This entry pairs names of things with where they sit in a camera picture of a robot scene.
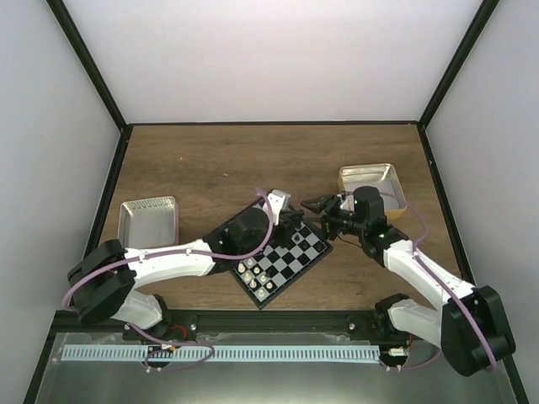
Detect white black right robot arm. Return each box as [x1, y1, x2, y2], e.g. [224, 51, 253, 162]
[301, 186, 516, 376]

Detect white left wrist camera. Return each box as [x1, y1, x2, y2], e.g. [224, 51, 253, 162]
[264, 189, 291, 226]

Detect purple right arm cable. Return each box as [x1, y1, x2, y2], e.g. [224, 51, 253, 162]
[378, 191, 500, 372]

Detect gold metal tin box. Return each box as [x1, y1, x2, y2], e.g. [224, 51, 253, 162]
[338, 163, 407, 220]

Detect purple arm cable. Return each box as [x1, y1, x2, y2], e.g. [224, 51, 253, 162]
[61, 188, 275, 374]
[378, 191, 500, 372]

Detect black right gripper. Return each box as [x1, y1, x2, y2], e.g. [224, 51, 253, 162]
[302, 194, 366, 241]

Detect light blue cable duct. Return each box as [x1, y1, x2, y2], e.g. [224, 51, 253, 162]
[60, 344, 380, 364]

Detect black white chess board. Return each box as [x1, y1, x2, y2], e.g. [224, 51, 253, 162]
[203, 198, 333, 309]

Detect silver pink tin lid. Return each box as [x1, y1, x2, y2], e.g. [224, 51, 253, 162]
[118, 196, 179, 248]

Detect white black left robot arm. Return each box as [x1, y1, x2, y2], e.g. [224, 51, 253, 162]
[61, 207, 303, 340]

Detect black aluminium frame rail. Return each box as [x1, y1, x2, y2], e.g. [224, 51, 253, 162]
[50, 309, 500, 338]

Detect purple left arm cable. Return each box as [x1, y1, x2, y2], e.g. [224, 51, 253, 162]
[61, 188, 275, 374]

